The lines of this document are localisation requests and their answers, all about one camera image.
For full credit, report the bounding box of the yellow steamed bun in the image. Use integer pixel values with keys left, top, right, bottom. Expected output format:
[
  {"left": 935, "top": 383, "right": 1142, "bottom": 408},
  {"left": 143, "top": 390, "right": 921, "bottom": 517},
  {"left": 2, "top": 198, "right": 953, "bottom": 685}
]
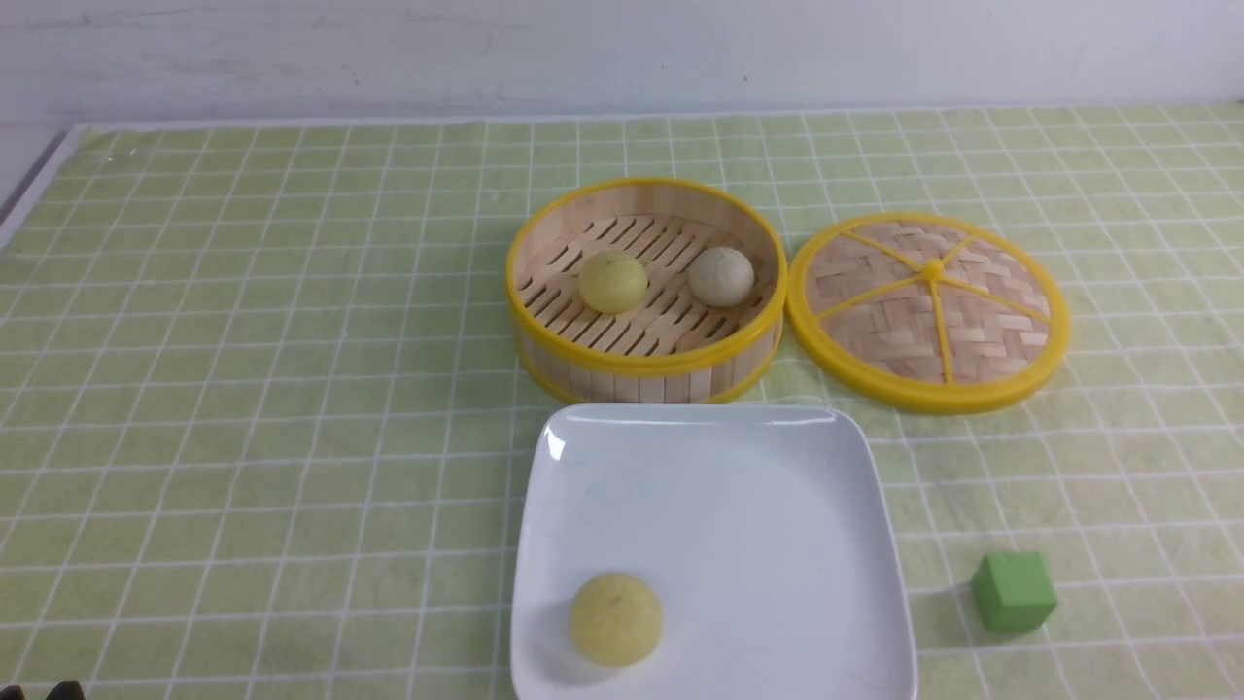
[
  {"left": 569, "top": 572, "right": 666, "bottom": 668},
  {"left": 578, "top": 251, "right": 649, "bottom": 315}
]

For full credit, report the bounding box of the white steamed bun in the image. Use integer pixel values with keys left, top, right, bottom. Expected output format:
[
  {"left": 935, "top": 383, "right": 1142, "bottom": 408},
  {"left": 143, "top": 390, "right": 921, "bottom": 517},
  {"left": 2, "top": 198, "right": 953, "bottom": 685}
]
[{"left": 687, "top": 247, "right": 755, "bottom": 307}]

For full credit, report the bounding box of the white square plate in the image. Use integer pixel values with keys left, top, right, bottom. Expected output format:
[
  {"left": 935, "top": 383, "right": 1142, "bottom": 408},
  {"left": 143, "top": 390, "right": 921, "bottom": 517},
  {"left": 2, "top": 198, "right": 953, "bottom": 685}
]
[{"left": 509, "top": 403, "right": 918, "bottom": 699}]

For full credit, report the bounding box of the yellow steamed bun on plate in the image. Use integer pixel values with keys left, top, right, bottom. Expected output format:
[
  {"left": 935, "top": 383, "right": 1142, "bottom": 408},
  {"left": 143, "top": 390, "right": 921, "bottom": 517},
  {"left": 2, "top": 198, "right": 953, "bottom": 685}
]
[{"left": 569, "top": 572, "right": 666, "bottom": 668}]

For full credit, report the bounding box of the bamboo steamer basket yellow rim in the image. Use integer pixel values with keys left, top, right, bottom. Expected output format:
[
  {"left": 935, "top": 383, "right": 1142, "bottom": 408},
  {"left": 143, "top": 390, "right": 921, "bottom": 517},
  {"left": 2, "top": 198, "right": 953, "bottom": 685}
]
[{"left": 503, "top": 178, "right": 789, "bottom": 404}]

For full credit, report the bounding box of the woven bamboo steamer lid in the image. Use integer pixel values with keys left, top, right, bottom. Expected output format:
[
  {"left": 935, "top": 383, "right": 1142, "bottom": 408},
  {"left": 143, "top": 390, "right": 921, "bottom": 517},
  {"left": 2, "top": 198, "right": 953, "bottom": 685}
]
[{"left": 785, "top": 213, "right": 1072, "bottom": 415}]

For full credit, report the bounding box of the green checkered tablecloth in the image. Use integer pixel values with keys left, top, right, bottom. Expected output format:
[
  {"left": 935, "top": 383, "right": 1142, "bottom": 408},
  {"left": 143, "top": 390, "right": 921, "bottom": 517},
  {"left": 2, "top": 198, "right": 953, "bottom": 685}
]
[{"left": 1, "top": 104, "right": 1243, "bottom": 699}]

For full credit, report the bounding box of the green cube block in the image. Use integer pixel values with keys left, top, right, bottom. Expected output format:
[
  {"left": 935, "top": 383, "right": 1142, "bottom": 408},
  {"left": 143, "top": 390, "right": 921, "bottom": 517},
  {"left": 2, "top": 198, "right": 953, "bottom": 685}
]
[{"left": 970, "top": 550, "right": 1057, "bottom": 634}]

